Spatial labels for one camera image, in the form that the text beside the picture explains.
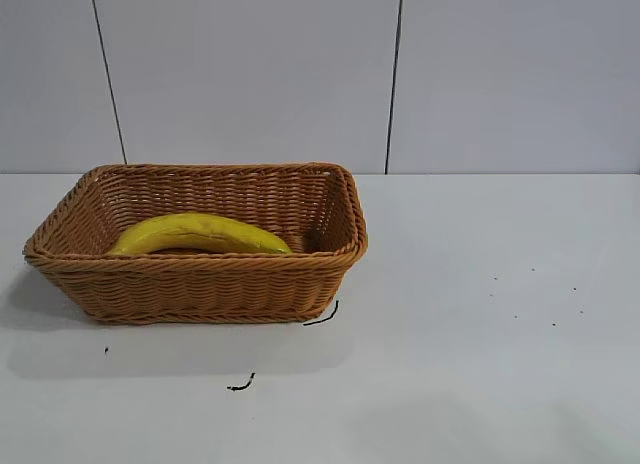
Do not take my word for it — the yellow banana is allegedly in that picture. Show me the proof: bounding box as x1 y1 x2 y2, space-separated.
107 212 294 257

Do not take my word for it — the brown woven wicker basket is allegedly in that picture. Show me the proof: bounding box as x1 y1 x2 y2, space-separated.
22 161 370 326

